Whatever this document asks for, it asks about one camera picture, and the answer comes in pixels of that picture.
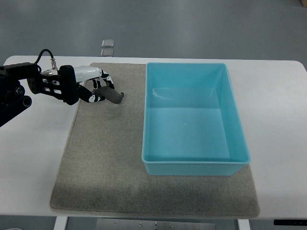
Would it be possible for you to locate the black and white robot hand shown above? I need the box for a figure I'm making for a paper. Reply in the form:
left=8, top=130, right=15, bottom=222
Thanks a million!
left=46, top=65, right=115, bottom=105

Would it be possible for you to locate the brown hippo toy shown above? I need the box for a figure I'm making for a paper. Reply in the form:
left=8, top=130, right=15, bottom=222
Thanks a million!
left=93, top=86, right=124, bottom=104

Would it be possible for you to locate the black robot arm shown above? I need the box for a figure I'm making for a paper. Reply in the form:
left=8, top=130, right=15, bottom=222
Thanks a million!
left=0, top=48, right=59, bottom=126

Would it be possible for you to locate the blue plastic box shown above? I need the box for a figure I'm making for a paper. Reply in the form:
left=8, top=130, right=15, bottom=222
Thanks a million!
left=142, top=63, right=250, bottom=176

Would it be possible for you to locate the lower floor socket plate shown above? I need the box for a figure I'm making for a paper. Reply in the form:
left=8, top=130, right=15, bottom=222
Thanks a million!
left=100, top=48, right=114, bottom=57

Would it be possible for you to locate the grey felt mat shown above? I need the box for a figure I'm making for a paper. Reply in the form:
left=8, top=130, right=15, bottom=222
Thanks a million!
left=50, top=63, right=260, bottom=219

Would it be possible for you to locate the white left table leg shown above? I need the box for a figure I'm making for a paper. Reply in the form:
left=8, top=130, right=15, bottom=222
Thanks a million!
left=53, top=216, right=68, bottom=230

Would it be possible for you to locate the white table leg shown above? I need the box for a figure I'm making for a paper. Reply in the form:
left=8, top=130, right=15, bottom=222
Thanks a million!
left=53, top=216, right=68, bottom=230
left=237, top=219, right=251, bottom=230

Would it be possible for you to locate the metal table crossbar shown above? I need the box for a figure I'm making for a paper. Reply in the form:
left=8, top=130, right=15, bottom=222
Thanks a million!
left=95, top=218, right=216, bottom=230

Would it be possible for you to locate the white right table leg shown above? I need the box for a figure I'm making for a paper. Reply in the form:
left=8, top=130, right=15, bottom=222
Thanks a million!
left=237, top=219, right=251, bottom=230

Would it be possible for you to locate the black table control panel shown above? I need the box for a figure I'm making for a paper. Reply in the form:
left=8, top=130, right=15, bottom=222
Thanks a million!
left=273, top=219, right=307, bottom=226

